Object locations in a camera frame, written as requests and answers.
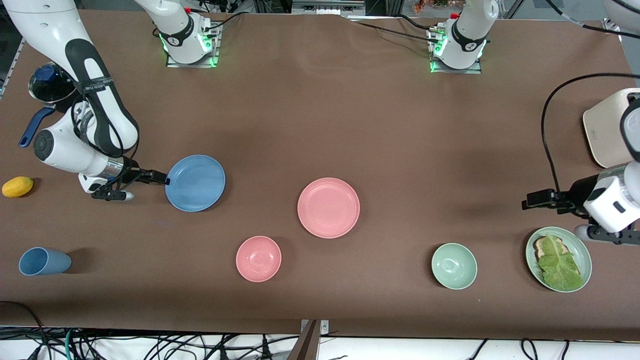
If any toasted bread slice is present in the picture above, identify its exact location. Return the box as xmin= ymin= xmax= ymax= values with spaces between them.
xmin=532 ymin=236 xmax=571 ymax=262

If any green plate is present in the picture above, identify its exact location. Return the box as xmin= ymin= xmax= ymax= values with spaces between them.
xmin=525 ymin=226 xmax=593 ymax=293

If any cream white toaster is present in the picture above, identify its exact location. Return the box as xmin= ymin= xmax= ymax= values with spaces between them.
xmin=582 ymin=88 xmax=640 ymax=169

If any brown table cover sheet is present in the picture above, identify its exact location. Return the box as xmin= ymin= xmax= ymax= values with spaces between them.
xmin=0 ymin=9 xmax=640 ymax=341

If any yellow lemon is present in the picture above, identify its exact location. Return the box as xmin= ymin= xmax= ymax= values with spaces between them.
xmin=1 ymin=176 xmax=35 ymax=199

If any pink bowl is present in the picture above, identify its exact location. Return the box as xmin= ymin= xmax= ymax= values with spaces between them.
xmin=235 ymin=235 xmax=282 ymax=283

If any orange leafy decoration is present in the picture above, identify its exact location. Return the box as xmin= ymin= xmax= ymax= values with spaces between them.
xmin=412 ymin=0 xmax=466 ymax=13

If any black cable on table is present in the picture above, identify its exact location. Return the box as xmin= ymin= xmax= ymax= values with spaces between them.
xmin=350 ymin=19 xmax=441 ymax=46

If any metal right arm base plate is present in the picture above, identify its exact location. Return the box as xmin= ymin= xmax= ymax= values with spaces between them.
xmin=165 ymin=20 xmax=221 ymax=69

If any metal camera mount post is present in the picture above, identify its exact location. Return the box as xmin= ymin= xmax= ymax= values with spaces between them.
xmin=287 ymin=319 xmax=331 ymax=360

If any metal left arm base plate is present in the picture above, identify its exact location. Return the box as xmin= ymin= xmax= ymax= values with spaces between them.
xmin=429 ymin=25 xmax=483 ymax=75

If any green lettuce leaf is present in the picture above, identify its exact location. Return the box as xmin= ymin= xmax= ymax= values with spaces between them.
xmin=536 ymin=233 xmax=586 ymax=292

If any aluminium frame rail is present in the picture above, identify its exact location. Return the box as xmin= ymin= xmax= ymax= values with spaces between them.
xmin=291 ymin=0 xmax=367 ymax=16

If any black pot with blue handle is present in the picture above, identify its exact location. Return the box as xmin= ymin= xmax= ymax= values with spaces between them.
xmin=28 ymin=62 xmax=77 ymax=104

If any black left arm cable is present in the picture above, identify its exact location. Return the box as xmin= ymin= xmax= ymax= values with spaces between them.
xmin=541 ymin=0 xmax=640 ymax=196

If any pink plate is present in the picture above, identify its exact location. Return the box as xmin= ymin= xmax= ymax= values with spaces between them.
xmin=297 ymin=177 xmax=361 ymax=239

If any black pan with blue handle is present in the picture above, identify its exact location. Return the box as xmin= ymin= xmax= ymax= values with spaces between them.
xmin=19 ymin=62 xmax=76 ymax=148

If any green bowl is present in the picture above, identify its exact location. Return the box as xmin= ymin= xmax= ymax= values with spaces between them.
xmin=431 ymin=242 xmax=478 ymax=291

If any blue plate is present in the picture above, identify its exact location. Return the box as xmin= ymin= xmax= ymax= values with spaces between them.
xmin=165 ymin=154 xmax=227 ymax=213

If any blue cup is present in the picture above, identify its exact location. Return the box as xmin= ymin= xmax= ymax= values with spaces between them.
xmin=18 ymin=246 xmax=72 ymax=277

